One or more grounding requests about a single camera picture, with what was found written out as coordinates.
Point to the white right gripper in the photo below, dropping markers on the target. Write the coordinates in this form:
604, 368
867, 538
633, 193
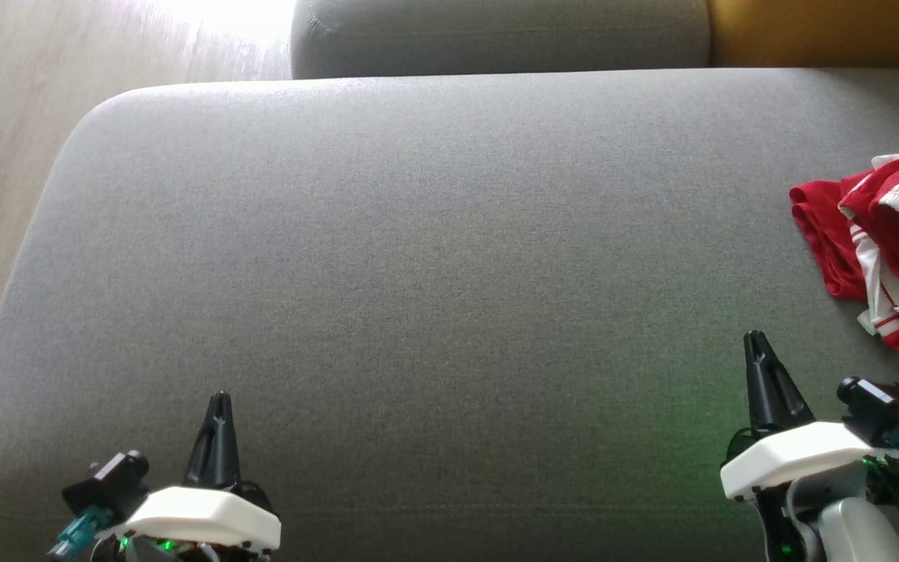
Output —
793, 457

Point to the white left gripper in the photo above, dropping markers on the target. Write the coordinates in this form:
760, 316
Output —
200, 519

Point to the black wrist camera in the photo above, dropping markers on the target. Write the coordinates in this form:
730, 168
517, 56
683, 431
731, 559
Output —
883, 410
106, 484

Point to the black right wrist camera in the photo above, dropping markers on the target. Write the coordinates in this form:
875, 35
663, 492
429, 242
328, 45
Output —
883, 410

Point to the grey and yellow sofa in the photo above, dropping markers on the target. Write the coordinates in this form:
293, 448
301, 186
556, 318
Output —
418, 234

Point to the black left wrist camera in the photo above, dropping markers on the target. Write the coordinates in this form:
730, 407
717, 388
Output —
106, 484

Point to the red white basketball jersey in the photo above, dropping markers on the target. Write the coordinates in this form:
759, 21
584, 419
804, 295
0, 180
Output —
828, 242

